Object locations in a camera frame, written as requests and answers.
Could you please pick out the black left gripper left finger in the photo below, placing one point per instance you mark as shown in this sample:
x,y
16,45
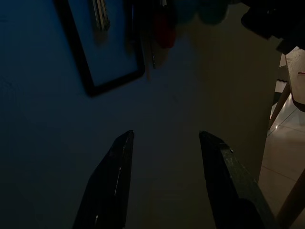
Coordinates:
x,y
104,186

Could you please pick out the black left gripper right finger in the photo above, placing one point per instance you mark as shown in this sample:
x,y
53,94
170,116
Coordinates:
x,y
228,186

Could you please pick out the wooden chair leg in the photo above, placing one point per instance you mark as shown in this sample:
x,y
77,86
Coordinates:
x,y
280,105
293,202

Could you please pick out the light wooden chair seat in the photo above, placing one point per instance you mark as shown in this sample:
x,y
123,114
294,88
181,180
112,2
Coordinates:
x,y
296,76

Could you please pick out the red key fob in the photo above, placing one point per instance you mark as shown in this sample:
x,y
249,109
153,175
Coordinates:
x,y
165,31

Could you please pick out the silver key bunch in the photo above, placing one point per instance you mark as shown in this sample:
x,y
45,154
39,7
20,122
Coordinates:
x,y
101,16

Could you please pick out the black bag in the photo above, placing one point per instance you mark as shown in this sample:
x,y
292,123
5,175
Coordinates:
x,y
274,19

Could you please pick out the black rectangular frame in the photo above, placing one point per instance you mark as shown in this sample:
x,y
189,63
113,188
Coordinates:
x,y
82,64

